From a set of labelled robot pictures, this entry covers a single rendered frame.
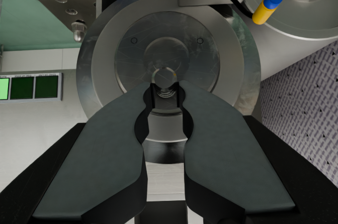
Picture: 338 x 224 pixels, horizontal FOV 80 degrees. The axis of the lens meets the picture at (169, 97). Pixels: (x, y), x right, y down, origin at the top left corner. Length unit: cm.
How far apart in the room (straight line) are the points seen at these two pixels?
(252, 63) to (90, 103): 13
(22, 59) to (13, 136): 314
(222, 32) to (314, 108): 18
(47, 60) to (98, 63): 335
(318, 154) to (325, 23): 16
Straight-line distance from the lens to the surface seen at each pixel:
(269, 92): 41
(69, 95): 55
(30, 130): 59
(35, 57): 362
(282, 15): 20
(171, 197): 51
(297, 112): 34
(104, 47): 17
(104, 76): 16
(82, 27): 57
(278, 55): 22
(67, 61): 336
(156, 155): 16
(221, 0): 17
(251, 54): 18
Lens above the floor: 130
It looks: 9 degrees down
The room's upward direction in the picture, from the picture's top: 178 degrees clockwise
